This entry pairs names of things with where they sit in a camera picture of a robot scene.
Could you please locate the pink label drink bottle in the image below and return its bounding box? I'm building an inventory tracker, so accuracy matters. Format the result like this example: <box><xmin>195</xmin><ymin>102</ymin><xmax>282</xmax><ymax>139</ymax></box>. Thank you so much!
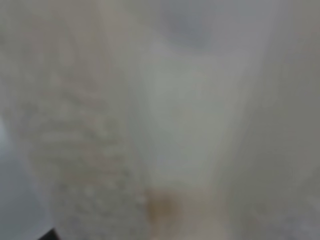
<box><xmin>0</xmin><ymin>0</ymin><xmax>320</xmax><ymax>240</ymax></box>

